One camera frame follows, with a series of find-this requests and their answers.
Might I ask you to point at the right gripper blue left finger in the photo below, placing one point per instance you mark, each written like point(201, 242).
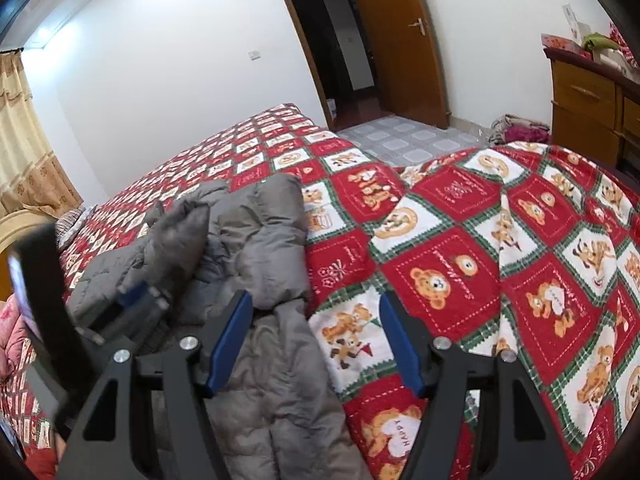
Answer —
point(191, 371)

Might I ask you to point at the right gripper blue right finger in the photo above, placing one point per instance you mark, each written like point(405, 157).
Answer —
point(515, 437)

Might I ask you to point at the grey puffer jacket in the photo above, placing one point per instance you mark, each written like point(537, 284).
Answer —
point(277, 417)

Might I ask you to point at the pile of clothes on floor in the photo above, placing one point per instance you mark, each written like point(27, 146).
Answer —
point(510, 128)

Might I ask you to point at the pink blanket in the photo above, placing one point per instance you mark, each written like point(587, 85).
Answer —
point(12, 336)

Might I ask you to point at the striped grey pillow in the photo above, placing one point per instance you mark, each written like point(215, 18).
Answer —
point(68, 226)

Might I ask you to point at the wooden headboard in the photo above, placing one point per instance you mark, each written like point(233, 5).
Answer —
point(14, 227)

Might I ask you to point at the beige patterned curtain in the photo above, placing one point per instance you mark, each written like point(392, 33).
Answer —
point(32, 178)

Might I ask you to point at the red bear patterned bedspread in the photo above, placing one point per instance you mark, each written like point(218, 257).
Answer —
point(527, 247)

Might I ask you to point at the wooden dresser desk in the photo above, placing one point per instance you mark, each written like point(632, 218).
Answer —
point(595, 111)

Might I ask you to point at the brown wooden door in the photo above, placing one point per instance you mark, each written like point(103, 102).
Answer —
point(406, 58)

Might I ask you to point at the flat pink box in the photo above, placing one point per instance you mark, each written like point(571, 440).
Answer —
point(560, 43)

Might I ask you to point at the green cloth on dresser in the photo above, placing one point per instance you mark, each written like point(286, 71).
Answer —
point(597, 42)

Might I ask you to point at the white wall switch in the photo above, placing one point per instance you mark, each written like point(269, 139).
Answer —
point(255, 54)

